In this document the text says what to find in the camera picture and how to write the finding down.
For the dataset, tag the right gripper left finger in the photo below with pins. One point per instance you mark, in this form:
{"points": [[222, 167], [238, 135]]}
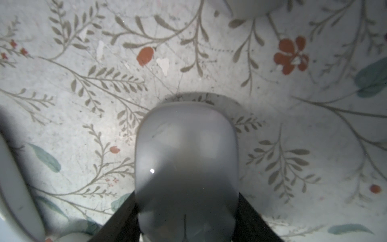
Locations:
{"points": [[123, 226]]}

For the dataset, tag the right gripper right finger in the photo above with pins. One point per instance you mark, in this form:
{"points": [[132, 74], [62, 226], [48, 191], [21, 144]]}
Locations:
{"points": [[250, 227]]}

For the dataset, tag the silver mouse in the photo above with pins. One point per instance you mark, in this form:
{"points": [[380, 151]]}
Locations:
{"points": [[186, 175]]}

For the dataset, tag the white mouse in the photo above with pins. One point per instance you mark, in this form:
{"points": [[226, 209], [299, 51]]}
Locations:
{"points": [[20, 220]]}

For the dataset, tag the grey egg-shaped mouse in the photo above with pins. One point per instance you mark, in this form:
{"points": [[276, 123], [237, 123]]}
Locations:
{"points": [[245, 9]]}

